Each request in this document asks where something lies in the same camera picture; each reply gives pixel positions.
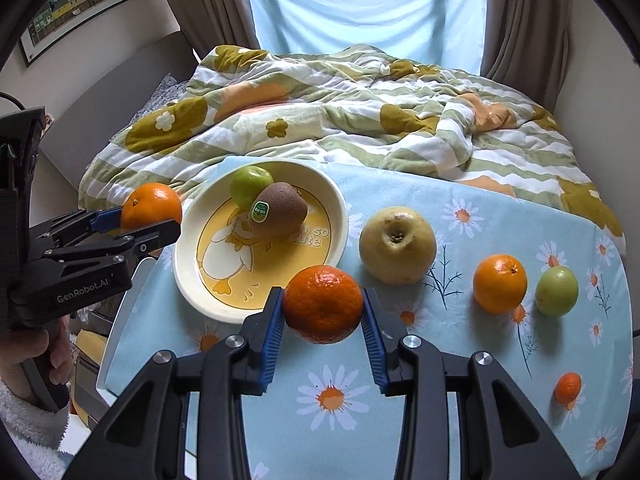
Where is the brown curtain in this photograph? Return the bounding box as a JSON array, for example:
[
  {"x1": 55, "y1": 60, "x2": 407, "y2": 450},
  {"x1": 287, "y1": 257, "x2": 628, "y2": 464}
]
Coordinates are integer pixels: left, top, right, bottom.
[
  {"x1": 480, "y1": 0, "x2": 570, "y2": 110},
  {"x1": 167, "y1": 0, "x2": 259, "y2": 58}
]

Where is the framed houses picture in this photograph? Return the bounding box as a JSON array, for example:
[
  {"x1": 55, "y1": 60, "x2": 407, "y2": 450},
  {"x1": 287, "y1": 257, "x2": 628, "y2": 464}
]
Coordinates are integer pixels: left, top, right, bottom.
[{"x1": 20, "y1": 0, "x2": 128, "y2": 66}]

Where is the green striped floral duvet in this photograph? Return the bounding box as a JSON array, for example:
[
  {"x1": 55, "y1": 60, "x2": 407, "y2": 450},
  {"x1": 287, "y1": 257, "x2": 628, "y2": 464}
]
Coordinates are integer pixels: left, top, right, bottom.
[{"x1": 78, "y1": 44, "x2": 626, "y2": 248}]

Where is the cream duck bowl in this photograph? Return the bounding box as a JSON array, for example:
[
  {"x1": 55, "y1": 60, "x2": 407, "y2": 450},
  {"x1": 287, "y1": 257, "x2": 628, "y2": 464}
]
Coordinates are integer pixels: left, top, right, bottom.
[{"x1": 172, "y1": 159, "x2": 348, "y2": 324}]

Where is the smooth orange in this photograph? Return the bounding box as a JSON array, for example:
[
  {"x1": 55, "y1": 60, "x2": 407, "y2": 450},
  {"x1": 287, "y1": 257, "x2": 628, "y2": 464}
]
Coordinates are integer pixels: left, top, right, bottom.
[
  {"x1": 473, "y1": 254, "x2": 528, "y2": 315},
  {"x1": 120, "y1": 182, "x2": 182, "y2": 231}
]

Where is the person's left hand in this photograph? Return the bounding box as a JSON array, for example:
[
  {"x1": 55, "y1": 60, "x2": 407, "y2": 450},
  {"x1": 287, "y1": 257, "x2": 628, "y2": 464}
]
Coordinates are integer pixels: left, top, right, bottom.
[{"x1": 1, "y1": 315, "x2": 74, "y2": 404}]

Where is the grey bed headboard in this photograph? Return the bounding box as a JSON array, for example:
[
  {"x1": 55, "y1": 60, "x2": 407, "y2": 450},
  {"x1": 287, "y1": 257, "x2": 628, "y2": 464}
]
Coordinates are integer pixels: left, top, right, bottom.
[{"x1": 40, "y1": 32, "x2": 196, "y2": 188}]

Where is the large yellow pear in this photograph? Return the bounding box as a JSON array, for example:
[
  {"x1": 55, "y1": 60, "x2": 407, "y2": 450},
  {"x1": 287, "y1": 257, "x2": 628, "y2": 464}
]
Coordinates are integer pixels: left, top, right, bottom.
[{"x1": 359, "y1": 206, "x2": 437, "y2": 286}]

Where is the blue daisy tablecloth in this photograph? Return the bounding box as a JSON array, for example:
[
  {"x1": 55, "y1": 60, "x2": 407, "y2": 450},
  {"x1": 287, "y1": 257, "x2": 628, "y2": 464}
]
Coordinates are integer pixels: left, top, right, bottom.
[{"x1": 96, "y1": 155, "x2": 636, "y2": 480}]

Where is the green apple in bowl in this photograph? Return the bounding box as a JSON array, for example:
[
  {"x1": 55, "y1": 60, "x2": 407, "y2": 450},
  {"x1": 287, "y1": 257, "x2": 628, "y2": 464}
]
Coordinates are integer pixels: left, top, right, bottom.
[{"x1": 229, "y1": 166, "x2": 274, "y2": 210}]

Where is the bumpy orange mandarin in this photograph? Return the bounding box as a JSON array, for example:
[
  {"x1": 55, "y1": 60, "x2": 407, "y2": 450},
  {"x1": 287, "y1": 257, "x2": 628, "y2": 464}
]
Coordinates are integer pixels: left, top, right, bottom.
[{"x1": 282, "y1": 266, "x2": 363, "y2": 344}]

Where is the small orange mandarin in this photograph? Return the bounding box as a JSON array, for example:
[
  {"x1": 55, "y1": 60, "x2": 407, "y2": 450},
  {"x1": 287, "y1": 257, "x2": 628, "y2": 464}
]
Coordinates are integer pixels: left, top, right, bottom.
[{"x1": 553, "y1": 372, "x2": 582, "y2": 405}]

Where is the yellow box under table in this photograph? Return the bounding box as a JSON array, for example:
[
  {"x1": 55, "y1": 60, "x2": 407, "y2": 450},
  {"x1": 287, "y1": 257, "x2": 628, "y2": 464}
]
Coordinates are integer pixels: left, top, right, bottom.
[{"x1": 70, "y1": 330, "x2": 117, "y2": 430}]

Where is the white fluffy left sleeve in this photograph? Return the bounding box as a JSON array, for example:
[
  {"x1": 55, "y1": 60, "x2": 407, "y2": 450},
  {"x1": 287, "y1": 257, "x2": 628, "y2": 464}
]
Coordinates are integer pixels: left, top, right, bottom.
[{"x1": 1, "y1": 382, "x2": 73, "y2": 479}]

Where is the light blue window cloth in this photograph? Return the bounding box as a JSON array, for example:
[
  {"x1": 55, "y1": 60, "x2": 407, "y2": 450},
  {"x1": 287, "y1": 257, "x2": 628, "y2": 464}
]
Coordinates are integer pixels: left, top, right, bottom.
[{"x1": 250, "y1": 0, "x2": 487, "y2": 74}]

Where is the brown kiwi with sticker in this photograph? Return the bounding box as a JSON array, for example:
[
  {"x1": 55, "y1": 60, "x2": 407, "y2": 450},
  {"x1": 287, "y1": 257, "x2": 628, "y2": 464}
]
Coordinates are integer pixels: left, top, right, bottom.
[{"x1": 248, "y1": 182, "x2": 308, "y2": 238}]

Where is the brown right curtain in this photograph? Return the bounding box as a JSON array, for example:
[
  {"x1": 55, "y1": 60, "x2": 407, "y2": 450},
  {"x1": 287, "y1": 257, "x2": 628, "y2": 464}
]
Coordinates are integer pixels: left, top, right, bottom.
[{"x1": 480, "y1": 0, "x2": 570, "y2": 110}]

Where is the brown left curtain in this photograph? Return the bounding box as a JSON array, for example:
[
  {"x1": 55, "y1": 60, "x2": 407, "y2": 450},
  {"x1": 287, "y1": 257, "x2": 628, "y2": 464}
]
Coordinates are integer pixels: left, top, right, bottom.
[{"x1": 167, "y1": 0, "x2": 259, "y2": 58}]

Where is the green apple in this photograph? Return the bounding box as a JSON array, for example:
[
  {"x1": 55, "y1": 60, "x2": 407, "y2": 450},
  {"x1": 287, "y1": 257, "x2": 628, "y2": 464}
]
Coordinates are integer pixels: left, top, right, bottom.
[
  {"x1": 229, "y1": 166, "x2": 274, "y2": 210},
  {"x1": 535, "y1": 266, "x2": 579, "y2": 318}
]

